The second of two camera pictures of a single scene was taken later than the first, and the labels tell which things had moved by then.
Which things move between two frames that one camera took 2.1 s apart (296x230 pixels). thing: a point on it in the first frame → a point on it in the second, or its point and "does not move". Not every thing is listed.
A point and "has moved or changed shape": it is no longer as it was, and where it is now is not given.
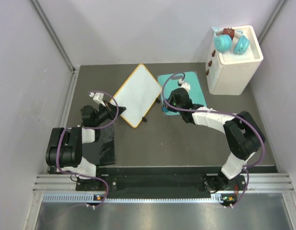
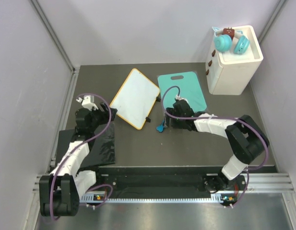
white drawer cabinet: (228, 73) does not move
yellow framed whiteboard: (136, 93) has moved or changed shape
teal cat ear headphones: (223, 42) does not move
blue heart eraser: (164, 109) has moved or changed shape
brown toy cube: (230, 31) does not move
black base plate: (185, 183) does not move
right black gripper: (171, 98) → (173, 124)
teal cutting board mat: (168, 83) does not move
